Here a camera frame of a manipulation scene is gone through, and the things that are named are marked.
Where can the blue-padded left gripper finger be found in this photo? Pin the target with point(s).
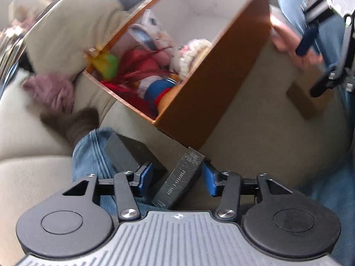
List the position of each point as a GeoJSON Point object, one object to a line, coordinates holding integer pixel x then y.
{"type": "Point", "coordinates": [127, 186]}

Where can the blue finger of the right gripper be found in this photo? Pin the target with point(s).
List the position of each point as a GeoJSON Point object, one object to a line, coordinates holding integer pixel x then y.
{"type": "Point", "coordinates": [307, 40]}

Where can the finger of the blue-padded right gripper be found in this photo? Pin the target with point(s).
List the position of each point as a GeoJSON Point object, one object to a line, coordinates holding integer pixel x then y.
{"type": "Point", "coordinates": [227, 186]}

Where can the slim black photo card box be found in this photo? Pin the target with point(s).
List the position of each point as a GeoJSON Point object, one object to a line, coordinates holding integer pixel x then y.
{"type": "Point", "coordinates": [179, 182]}

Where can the black textured box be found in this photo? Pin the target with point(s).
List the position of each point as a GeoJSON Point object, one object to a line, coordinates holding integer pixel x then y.
{"type": "Point", "coordinates": [128, 154]}

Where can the brown cardboard box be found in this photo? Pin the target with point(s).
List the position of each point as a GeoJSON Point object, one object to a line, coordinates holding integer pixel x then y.
{"type": "Point", "coordinates": [308, 106]}

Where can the crochet bunny doll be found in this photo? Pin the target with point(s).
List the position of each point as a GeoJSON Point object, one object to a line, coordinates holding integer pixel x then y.
{"type": "Point", "coordinates": [185, 57]}

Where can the colourful feather toy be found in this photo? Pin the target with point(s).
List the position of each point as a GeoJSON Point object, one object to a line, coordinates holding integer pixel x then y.
{"type": "Point", "coordinates": [121, 75]}

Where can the pink card holder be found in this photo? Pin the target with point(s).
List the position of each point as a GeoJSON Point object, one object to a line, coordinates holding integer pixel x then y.
{"type": "Point", "coordinates": [151, 35]}

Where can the beige sofa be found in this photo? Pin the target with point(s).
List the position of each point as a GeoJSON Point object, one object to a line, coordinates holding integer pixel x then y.
{"type": "Point", "coordinates": [261, 131]}

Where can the blue jeans leg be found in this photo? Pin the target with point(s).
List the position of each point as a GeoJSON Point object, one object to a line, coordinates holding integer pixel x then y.
{"type": "Point", "coordinates": [334, 188]}
{"type": "Point", "coordinates": [89, 157]}

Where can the brown sock foot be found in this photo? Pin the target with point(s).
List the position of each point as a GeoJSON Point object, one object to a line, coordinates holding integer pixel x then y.
{"type": "Point", "coordinates": [72, 127]}

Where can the right blue jeans leg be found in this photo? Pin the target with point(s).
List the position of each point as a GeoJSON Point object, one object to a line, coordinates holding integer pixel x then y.
{"type": "Point", "coordinates": [334, 188]}

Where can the orange cardboard box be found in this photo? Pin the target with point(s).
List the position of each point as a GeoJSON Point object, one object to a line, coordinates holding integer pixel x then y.
{"type": "Point", "coordinates": [237, 29]}

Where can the pink cloth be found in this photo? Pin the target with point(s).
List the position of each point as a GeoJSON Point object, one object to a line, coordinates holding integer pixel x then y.
{"type": "Point", "coordinates": [56, 92]}

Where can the beige cushion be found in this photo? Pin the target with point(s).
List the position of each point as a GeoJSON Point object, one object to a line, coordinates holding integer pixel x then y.
{"type": "Point", "coordinates": [57, 42]}

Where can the stack of books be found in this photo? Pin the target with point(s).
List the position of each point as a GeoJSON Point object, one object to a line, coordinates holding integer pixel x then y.
{"type": "Point", "coordinates": [12, 48]}

